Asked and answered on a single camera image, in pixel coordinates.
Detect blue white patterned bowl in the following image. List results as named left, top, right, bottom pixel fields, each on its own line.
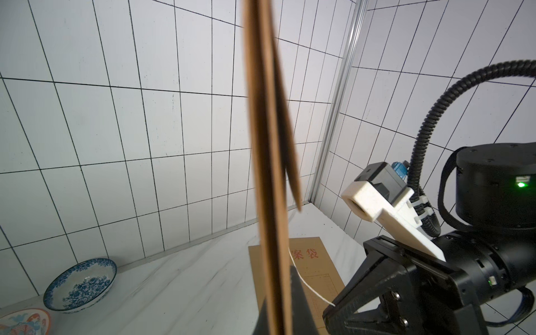
left=43, top=258, right=117, bottom=314

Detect brown kraft file bag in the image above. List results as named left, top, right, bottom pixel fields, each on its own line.
left=243, top=1, right=300, bottom=334

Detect white closure string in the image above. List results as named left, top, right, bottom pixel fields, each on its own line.
left=288, top=250, right=336, bottom=308

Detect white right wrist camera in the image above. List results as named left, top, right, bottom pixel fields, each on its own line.
left=341, top=162, right=445, bottom=261

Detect lower brown kraft file bags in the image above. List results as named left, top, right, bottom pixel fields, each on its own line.
left=248, top=236, right=348, bottom=335

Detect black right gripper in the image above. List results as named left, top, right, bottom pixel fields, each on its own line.
left=322, top=236, right=490, bottom=334

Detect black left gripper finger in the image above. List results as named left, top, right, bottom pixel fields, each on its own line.
left=252, top=264, right=332, bottom=335

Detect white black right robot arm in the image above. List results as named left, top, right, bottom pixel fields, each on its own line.
left=322, top=60, right=535, bottom=334

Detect red blue patterned bowl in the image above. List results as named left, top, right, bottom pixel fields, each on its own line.
left=1, top=308, right=51, bottom=335

